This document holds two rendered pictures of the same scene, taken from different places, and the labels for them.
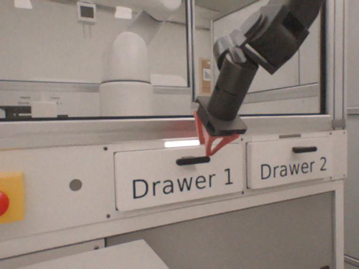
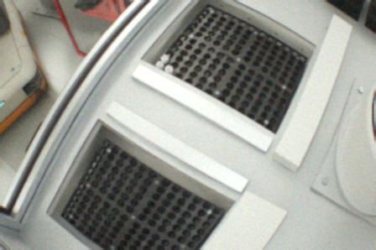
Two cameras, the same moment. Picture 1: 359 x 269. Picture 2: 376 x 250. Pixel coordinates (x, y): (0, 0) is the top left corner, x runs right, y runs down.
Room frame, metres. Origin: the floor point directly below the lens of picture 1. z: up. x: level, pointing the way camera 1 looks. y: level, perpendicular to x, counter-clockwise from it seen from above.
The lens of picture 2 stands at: (1.06, -0.13, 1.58)
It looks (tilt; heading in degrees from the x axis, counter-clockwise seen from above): 70 degrees down; 158
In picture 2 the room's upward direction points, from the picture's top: 9 degrees counter-clockwise
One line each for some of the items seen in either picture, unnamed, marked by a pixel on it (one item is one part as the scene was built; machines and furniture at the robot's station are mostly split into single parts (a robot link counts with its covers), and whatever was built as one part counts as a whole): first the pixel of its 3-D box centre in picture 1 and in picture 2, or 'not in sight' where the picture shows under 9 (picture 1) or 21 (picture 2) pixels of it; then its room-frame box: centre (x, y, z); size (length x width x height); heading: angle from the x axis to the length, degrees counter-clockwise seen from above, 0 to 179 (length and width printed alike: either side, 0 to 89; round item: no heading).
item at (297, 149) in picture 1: (301, 149); not in sight; (0.71, -0.29, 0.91); 0.07 x 0.04 x 0.01; 117
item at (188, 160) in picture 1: (190, 159); not in sight; (0.57, -0.01, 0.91); 0.07 x 0.04 x 0.01; 117
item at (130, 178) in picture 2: not in sight; (136, 220); (0.91, -0.19, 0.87); 0.22 x 0.18 x 0.06; 27
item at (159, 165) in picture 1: (185, 173); not in sight; (0.59, 0.00, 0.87); 0.29 x 0.02 x 0.11; 117
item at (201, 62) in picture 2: not in sight; (237, 67); (0.77, 0.09, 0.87); 0.22 x 0.18 x 0.06; 27
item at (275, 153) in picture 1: (293, 160); not in sight; (0.73, -0.28, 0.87); 0.29 x 0.02 x 0.11; 117
